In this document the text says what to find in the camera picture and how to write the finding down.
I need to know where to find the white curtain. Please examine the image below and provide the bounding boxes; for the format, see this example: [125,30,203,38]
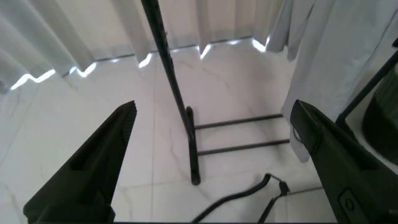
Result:
[0,0,287,94]

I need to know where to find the pale grey shorts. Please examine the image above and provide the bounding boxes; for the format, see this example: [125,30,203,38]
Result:
[266,0,398,163]

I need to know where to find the black clothes rack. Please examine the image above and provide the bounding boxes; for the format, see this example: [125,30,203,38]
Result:
[141,0,398,187]

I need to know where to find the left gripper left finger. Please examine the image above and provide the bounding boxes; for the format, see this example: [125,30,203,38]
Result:
[23,100,137,224]

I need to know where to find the black cable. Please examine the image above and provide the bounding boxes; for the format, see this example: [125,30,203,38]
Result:
[191,173,290,224]

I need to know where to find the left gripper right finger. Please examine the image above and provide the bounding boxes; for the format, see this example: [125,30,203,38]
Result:
[289,99,398,224]

